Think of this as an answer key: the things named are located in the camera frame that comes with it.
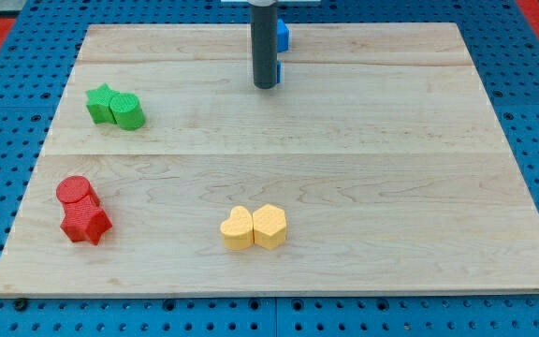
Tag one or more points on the green star block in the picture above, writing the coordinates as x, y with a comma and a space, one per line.
98, 104

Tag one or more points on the red star block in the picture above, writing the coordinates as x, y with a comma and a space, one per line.
85, 221

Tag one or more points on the yellow hexagon block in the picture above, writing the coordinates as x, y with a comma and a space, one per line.
269, 226

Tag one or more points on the yellow heart block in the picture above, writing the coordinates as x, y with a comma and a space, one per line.
238, 229

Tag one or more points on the small blue block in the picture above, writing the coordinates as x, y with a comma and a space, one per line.
278, 71

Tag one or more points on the light wooden board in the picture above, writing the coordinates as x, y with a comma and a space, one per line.
379, 143

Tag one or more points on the blue cube block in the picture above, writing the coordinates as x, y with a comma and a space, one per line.
283, 36

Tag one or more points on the green cylinder block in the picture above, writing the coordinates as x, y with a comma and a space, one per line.
127, 111

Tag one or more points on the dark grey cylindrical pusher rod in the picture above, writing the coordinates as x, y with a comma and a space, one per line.
263, 25

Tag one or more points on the red cylinder block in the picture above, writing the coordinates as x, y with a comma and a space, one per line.
75, 188

